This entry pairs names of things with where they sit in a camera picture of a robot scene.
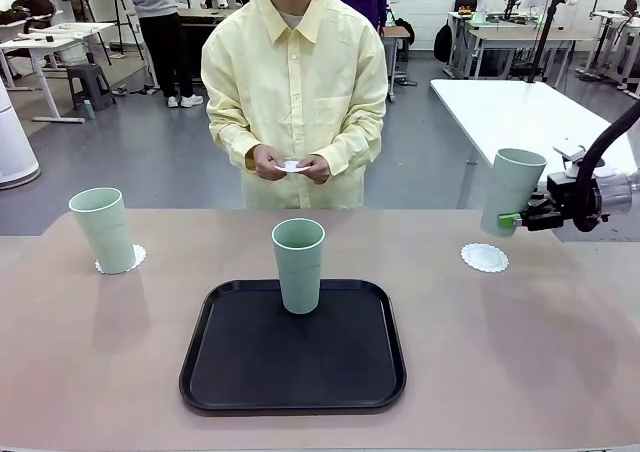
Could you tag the white paper doily coaster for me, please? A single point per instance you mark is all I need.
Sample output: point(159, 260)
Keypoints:
point(484, 258)
point(291, 167)
point(140, 257)

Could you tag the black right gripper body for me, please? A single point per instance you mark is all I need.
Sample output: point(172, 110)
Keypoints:
point(562, 192)

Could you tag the black backpack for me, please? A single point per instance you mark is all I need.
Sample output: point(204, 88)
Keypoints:
point(442, 44)

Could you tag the grey metal desk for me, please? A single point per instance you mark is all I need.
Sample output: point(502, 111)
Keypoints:
point(515, 37)

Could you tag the black tripod pole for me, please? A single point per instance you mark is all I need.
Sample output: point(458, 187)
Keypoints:
point(546, 32)

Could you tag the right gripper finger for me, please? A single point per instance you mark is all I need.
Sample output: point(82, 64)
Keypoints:
point(509, 220)
point(539, 204)

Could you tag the person's right forearm yellow sleeve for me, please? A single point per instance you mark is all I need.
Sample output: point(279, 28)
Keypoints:
point(235, 142)

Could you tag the person in yellow shirt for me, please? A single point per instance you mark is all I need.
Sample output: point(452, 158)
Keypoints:
point(295, 92)

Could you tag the person's right hand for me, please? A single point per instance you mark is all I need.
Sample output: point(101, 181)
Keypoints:
point(265, 164)

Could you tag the person's left hand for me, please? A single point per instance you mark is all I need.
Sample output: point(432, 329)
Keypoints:
point(317, 171)

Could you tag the white desk with clutter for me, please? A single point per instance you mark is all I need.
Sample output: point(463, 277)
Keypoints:
point(45, 44)

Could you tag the white rounded table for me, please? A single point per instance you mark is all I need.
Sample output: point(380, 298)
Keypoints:
point(500, 112)

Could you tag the black plastic tray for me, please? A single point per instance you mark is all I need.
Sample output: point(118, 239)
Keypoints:
point(280, 367)

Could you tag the grey plastic stool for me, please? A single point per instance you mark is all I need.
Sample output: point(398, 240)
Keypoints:
point(90, 84)

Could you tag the black bag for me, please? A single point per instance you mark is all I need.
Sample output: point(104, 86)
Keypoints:
point(27, 9)

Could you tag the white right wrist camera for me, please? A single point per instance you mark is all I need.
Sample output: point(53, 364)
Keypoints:
point(570, 154)

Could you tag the person's left forearm yellow sleeve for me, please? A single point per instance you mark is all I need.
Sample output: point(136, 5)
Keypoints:
point(355, 144)

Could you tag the person in grey hoodie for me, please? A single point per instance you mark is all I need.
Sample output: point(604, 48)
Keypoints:
point(160, 37)

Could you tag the white cylindrical air purifier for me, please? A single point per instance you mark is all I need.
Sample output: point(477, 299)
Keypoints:
point(15, 142)

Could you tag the pale green plastic cup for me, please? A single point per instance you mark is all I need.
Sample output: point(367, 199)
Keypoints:
point(299, 277)
point(102, 232)
point(512, 187)

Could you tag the small bottle on floor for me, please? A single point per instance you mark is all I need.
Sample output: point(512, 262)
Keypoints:
point(89, 109)

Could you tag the white desk frame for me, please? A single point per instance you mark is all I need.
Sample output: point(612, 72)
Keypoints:
point(617, 37)

